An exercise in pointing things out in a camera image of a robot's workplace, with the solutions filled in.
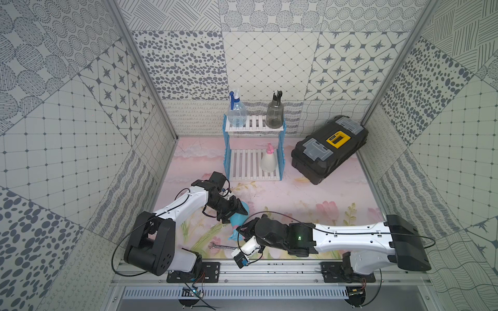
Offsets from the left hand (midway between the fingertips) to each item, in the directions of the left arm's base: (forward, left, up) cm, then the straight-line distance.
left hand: (242, 213), depth 80 cm
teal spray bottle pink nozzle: (-5, +2, +3) cm, 6 cm away
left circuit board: (-27, +20, -10) cm, 35 cm away
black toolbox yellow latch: (+26, -35, +8) cm, 44 cm away
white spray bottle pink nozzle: (+27, -11, +2) cm, 29 cm away
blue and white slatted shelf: (+30, +1, -6) cm, 31 cm away
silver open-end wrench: (-11, +13, -9) cm, 19 cm away
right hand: (-7, -1, +7) cm, 10 cm away
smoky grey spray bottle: (+34, -13, +27) cm, 46 cm away
